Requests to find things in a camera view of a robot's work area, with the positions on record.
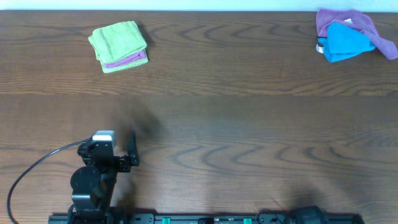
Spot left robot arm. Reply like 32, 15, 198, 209
67, 130, 140, 223

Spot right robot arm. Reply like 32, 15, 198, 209
290, 206, 325, 224

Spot crumpled purple cloth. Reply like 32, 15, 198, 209
316, 9, 397, 60

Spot folded green cloth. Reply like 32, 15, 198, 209
101, 58, 149, 73

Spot crumpled blue cloth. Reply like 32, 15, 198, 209
316, 23, 376, 63

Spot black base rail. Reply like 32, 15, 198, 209
48, 213, 364, 224

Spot folded purple cloth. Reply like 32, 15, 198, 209
103, 50, 147, 68

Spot light green microfiber cloth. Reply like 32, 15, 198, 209
88, 21, 147, 63

